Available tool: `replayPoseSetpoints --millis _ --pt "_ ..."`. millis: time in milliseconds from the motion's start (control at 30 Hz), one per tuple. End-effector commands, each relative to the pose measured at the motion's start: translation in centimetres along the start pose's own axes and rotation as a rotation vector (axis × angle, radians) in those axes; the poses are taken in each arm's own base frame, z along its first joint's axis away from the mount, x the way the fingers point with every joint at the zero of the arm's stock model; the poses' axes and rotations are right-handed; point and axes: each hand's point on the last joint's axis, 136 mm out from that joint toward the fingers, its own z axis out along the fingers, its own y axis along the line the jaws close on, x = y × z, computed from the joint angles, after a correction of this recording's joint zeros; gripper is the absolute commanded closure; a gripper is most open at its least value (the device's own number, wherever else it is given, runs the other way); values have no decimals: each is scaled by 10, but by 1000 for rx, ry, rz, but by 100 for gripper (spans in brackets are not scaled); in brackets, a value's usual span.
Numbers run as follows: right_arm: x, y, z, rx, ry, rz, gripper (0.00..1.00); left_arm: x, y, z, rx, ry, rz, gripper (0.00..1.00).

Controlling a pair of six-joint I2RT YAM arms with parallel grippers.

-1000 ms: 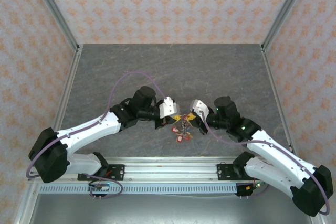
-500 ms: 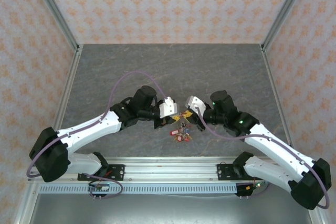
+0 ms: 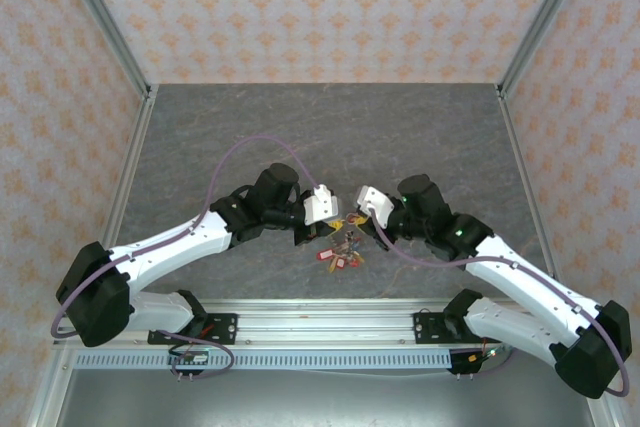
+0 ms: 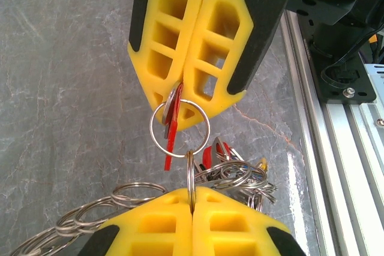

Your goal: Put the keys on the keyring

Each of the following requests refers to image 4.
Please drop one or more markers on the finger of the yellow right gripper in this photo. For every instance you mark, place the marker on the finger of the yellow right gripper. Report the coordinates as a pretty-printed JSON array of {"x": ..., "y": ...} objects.
[
  {"x": 261, "y": 22},
  {"x": 177, "y": 61}
]

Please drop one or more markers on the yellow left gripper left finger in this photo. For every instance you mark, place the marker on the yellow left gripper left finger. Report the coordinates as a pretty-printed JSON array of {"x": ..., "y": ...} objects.
[{"x": 126, "y": 223}]

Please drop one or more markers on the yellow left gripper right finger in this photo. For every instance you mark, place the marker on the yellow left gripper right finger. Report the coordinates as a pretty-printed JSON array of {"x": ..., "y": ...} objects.
[{"x": 258, "y": 223}]

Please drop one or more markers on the metal disc with split rings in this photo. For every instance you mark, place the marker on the metal disc with split rings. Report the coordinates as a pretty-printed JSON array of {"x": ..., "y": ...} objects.
[{"x": 118, "y": 198}]

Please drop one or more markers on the grey metal key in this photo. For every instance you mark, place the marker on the grey metal key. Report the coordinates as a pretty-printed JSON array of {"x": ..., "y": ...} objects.
[{"x": 168, "y": 109}]

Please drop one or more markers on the bunch of coloured key tags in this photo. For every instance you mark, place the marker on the bunch of coloured key tags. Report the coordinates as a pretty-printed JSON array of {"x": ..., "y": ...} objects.
[{"x": 228, "y": 175}]

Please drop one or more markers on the red key tag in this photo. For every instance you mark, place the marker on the red key tag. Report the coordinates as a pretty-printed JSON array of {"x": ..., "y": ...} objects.
[{"x": 172, "y": 145}]

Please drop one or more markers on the steel mounting bolt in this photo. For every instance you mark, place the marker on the steel mounting bolt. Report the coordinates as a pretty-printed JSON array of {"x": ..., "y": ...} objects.
[{"x": 349, "y": 92}]

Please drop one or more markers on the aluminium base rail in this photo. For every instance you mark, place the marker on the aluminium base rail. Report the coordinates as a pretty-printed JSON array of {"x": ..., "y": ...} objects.
[{"x": 330, "y": 163}]

